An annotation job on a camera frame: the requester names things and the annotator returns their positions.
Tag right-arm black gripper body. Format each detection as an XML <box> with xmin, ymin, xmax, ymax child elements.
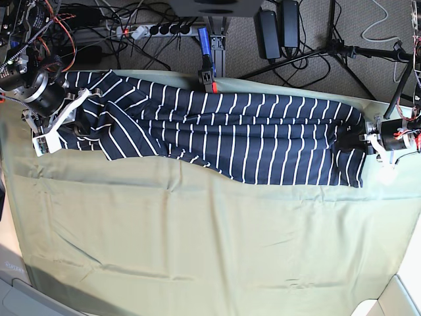
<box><xmin>28</xmin><ymin>70</ymin><xmax>66</xmax><ymax>117</ymax></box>

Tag left-arm black gripper body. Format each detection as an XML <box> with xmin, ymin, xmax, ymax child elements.
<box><xmin>380</xmin><ymin>120</ymin><xmax>416</xmax><ymax>150</ymax></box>

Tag navy white striped T-shirt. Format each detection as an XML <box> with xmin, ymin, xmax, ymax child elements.
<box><xmin>60</xmin><ymin>71</ymin><xmax>366</xmax><ymax>188</ymax></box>

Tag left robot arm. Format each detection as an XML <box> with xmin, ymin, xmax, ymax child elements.
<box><xmin>337</xmin><ymin>1</ymin><xmax>420</xmax><ymax>153</ymax></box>

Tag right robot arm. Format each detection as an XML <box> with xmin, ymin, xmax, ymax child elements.
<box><xmin>1</xmin><ymin>1</ymin><xmax>91</xmax><ymax>137</ymax></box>

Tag black tripod stand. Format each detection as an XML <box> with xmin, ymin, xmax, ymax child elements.
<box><xmin>240</xmin><ymin>1</ymin><xmax>420</xmax><ymax>107</ymax></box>

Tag white power strip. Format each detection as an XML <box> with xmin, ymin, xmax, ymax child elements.
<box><xmin>113</xmin><ymin>22</ymin><xmax>198</xmax><ymax>40</ymax></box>

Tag black power adapter brick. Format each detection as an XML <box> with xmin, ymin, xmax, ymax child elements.
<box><xmin>254</xmin><ymin>10</ymin><xmax>281</xmax><ymax>60</ymax></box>

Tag light green table cloth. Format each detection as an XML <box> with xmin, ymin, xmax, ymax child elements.
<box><xmin>0</xmin><ymin>68</ymin><xmax>421</xmax><ymax>316</ymax></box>

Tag red black table clamp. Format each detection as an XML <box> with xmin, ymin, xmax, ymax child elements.
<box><xmin>197</xmin><ymin>27</ymin><xmax>218</xmax><ymax>93</ymax></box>

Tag black cable bundle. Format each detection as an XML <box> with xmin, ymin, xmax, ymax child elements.
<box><xmin>55</xmin><ymin>0</ymin><xmax>205</xmax><ymax>72</ymax></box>

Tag white cable on carpet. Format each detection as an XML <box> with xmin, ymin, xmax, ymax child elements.
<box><xmin>360</xmin><ymin>0</ymin><xmax>412</xmax><ymax>84</ymax></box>

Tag aluminium frame post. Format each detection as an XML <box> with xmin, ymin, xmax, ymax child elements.
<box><xmin>204</xmin><ymin>16</ymin><xmax>231</xmax><ymax>77</ymax></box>

